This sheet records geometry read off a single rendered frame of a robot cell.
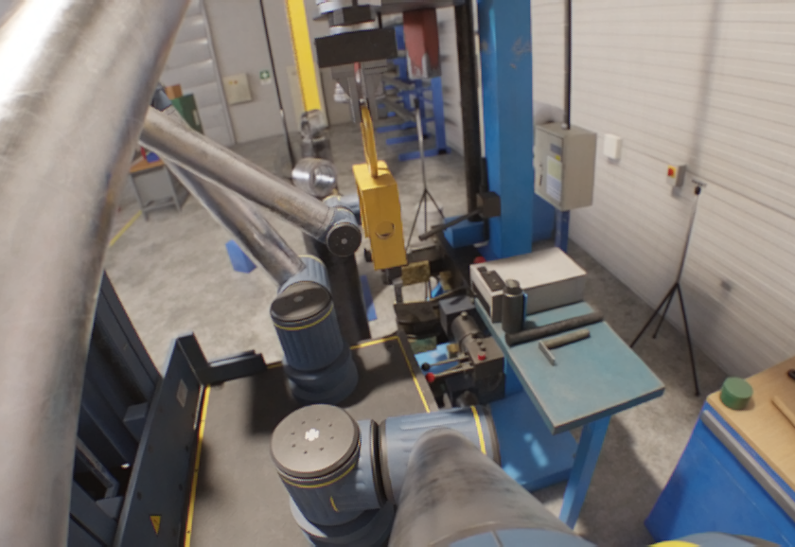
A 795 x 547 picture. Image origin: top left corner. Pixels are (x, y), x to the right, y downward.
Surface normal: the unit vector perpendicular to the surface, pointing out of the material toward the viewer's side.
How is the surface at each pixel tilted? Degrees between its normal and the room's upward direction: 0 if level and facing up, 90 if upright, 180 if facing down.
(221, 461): 0
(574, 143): 90
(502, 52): 90
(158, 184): 90
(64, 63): 56
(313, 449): 0
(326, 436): 0
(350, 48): 90
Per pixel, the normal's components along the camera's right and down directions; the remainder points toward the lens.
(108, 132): 0.99, -0.15
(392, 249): 0.23, 0.48
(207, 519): -0.10, -0.85
